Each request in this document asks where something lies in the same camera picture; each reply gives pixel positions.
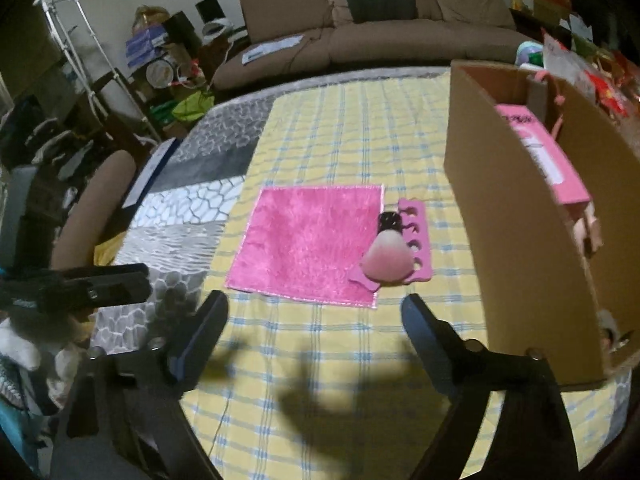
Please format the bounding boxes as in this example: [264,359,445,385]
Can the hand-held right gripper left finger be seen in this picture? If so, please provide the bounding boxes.
[50,290,230,480]

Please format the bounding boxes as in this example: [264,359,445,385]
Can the pink fluffy cloth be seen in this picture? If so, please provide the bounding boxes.
[225,184,386,308]

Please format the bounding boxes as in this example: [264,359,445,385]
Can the pink makeup brush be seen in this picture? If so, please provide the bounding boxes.
[361,212,413,283]

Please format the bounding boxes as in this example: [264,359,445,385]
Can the green bag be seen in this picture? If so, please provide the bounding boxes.
[170,91,216,124]

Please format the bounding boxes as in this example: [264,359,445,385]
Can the yellow bag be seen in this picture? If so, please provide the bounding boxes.
[92,232,129,267]

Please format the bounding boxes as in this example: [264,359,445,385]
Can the pink printed carton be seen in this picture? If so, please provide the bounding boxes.
[495,104,591,206]

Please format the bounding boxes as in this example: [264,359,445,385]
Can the blue boxes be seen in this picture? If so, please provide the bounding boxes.
[125,27,168,69]

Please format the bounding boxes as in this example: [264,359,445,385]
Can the yellow plaid cloth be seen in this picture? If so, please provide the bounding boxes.
[180,67,626,480]

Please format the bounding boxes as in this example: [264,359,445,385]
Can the black cushion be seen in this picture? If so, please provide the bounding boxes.
[346,0,419,24]

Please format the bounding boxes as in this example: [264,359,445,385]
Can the cardboard box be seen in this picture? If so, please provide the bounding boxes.
[443,59,640,391]

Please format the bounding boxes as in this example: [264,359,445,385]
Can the white paper on sofa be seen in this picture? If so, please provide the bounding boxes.
[241,34,306,66]

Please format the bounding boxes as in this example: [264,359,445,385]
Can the grey patterned blanket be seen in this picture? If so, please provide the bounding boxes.
[90,72,451,361]

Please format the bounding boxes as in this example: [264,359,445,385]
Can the pink toe separator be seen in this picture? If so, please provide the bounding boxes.
[350,199,435,292]

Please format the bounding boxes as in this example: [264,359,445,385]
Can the pile of colourful packages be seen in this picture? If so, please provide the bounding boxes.
[510,0,640,121]

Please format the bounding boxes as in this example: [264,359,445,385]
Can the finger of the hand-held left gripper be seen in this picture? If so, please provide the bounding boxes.
[54,262,152,312]

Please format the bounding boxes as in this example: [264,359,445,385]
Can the pink resistance tube grey handles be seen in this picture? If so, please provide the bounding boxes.
[529,70,570,137]

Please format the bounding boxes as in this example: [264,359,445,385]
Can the brown sofa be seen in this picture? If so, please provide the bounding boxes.
[212,0,543,92]

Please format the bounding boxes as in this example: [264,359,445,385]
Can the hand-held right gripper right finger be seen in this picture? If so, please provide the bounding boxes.
[401,294,581,480]

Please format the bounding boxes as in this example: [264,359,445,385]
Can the round white container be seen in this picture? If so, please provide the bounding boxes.
[146,60,176,89]

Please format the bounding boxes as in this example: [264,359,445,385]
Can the white metal rack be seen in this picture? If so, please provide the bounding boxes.
[32,0,162,147]

